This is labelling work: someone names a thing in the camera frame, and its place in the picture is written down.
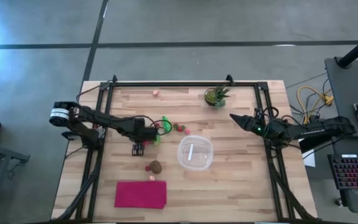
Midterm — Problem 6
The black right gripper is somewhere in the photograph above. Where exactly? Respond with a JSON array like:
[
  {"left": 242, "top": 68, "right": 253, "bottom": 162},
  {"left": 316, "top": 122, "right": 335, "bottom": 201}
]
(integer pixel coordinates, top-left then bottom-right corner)
[{"left": 229, "top": 114, "right": 270, "bottom": 138}]

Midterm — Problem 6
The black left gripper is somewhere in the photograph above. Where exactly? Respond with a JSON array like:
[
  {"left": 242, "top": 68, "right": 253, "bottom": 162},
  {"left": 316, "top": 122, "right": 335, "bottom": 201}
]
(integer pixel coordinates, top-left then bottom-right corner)
[{"left": 126, "top": 117, "right": 158, "bottom": 156}]

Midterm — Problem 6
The brown toy kiwi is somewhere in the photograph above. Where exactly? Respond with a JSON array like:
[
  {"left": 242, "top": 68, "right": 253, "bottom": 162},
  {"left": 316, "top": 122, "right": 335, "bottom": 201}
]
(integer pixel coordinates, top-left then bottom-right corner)
[{"left": 149, "top": 160, "right": 163, "bottom": 175}]

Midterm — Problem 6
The clear plastic tupperware container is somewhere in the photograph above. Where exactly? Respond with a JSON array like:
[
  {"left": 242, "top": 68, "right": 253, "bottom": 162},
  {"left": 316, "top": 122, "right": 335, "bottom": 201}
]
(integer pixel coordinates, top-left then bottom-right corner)
[{"left": 177, "top": 134, "right": 214, "bottom": 172}]

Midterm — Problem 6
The potted succulent plant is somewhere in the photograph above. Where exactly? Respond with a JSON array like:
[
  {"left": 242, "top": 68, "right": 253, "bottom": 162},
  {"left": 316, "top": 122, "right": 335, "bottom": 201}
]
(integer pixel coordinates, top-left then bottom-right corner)
[{"left": 204, "top": 85, "right": 231, "bottom": 110}]

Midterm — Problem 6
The red folded cloth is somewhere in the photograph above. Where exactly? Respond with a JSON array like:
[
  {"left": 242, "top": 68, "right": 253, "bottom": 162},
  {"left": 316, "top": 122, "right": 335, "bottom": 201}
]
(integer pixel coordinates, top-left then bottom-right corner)
[{"left": 114, "top": 180, "right": 168, "bottom": 210}]

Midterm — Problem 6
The white paper sheet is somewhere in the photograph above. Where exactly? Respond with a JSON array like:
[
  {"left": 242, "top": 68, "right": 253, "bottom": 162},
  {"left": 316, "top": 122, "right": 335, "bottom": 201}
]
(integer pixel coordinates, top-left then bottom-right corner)
[{"left": 300, "top": 149, "right": 316, "bottom": 168}]

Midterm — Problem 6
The grey desk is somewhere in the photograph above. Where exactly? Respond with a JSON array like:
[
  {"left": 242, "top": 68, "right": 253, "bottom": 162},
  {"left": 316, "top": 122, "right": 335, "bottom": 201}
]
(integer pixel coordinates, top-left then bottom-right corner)
[{"left": 324, "top": 57, "right": 358, "bottom": 139}]

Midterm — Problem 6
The backlit black keyboard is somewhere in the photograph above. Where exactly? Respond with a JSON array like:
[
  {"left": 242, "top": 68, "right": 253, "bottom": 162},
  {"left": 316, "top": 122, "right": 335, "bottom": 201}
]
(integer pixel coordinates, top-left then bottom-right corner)
[{"left": 327, "top": 154, "right": 358, "bottom": 190}]

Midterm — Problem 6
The black pole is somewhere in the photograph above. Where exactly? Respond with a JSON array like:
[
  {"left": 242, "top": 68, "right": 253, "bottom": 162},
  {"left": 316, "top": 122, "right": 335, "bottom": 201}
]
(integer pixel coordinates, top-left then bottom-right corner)
[{"left": 336, "top": 29, "right": 358, "bottom": 69}]

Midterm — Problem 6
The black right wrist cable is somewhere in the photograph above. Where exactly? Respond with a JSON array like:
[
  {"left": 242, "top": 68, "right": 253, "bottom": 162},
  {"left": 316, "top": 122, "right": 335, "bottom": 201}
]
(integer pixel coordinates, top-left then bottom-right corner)
[{"left": 261, "top": 106, "right": 280, "bottom": 125}]

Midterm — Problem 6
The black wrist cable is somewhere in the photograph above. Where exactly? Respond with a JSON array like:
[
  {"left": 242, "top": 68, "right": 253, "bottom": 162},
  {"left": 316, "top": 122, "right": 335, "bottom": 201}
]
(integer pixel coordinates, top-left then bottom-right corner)
[
  {"left": 149, "top": 116, "right": 173, "bottom": 136},
  {"left": 261, "top": 106, "right": 280, "bottom": 125}
]

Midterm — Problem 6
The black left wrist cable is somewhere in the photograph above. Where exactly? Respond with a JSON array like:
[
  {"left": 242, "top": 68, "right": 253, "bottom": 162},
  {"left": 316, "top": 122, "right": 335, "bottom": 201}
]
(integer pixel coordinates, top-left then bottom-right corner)
[{"left": 149, "top": 116, "right": 173, "bottom": 136}]

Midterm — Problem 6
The yellow cable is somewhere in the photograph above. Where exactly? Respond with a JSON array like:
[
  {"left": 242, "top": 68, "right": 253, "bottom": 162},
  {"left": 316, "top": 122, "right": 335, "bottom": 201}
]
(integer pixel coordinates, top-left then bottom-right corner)
[{"left": 296, "top": 85, "right": 334, "bottom": 124}]

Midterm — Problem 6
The black aluminium table frame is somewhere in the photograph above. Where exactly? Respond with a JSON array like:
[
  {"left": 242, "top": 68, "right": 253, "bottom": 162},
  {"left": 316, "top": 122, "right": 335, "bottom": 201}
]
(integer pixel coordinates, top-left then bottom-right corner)
[{"left": 51, "top": 74, "right": 318, "bottom": 223}]

